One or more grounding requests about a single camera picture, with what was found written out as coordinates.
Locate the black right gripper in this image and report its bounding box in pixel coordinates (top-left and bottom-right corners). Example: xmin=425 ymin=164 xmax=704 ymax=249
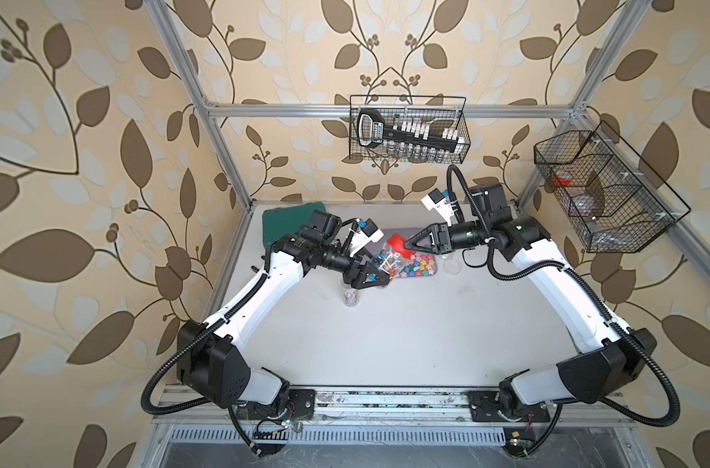
xmin=404 ymin=220 xmax=489 ymax=255

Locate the red lid candy jar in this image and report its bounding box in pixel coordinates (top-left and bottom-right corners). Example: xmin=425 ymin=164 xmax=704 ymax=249
xmin=372 ymin=234 xmax=414 ymax=278

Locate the clear plastic jar lid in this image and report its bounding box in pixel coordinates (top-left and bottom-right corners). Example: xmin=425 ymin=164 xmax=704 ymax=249
xmin=443 ymin=259 xmax=463 ymax=276

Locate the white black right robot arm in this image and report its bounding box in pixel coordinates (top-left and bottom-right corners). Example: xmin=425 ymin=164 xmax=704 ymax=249
xmin=405 ymin=164 xmax=682 ymax=458

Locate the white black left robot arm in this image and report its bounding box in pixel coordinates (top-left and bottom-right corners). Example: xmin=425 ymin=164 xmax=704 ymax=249
xmin=140 ymin=210 xmax=390 ymax=456

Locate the small clear sprinkles jar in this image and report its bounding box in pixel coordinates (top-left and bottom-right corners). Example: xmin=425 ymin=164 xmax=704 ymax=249
xmin=342 ymin=287 xmax=360 ymax=307

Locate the pile of star candies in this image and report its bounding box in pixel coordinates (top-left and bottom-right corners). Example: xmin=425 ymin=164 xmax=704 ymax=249
xmin=398 ymin=252 xmax=437 ymax=278

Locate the lilac plastic tray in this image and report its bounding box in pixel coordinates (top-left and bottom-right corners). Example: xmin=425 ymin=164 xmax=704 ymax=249
xmin=383 ymin=231 xmax=438 ymax=279

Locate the green plastic tool case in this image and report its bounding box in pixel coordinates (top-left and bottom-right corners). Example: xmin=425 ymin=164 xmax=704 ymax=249
xmin=261 ymin=202 xmax=326 ymax=248

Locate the black socket set rack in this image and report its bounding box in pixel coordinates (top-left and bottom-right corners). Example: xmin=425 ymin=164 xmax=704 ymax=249
xmin=349 ymin=106 xmax=471 ymax=158

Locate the red item in basket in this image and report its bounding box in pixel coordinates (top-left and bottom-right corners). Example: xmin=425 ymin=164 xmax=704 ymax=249
xmin=551 ymin=169 xmax=573 ymax=187

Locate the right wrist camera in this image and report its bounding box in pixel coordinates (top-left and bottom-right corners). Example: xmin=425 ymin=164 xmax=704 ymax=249
xmin=421 ymin=189 xmax=456 ymax=225

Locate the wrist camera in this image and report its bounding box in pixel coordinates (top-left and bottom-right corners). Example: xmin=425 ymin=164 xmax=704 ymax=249
xmin=421 ymin=189 xmax=456 ymax=225
xmin=347 ymin=218 xmax=384 ymax=257

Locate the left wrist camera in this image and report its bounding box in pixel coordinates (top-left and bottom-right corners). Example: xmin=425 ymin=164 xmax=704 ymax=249
xmin=347 ymin=218 xmax=384 ymax=257

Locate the black wire basket back wall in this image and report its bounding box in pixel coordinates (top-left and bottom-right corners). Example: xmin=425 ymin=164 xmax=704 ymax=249
xmin=348 ymin=94 xmax=471 ymax=166

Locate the black wire basket wall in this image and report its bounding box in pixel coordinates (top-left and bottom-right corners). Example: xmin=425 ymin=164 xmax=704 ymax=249
xmin=533 ymin=121 xmax=691 ymax=254
xmin=348 ymin=94 xmax=471 ymax=166

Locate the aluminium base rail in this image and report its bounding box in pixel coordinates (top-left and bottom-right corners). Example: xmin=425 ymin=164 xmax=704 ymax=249
xmin=149 ymin=385 xmax=643 ymax=449

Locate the black wire basket right wall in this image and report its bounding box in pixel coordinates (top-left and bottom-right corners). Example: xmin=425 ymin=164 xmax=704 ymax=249
xmin=533 ymin=121 xmax=691 ymax=254

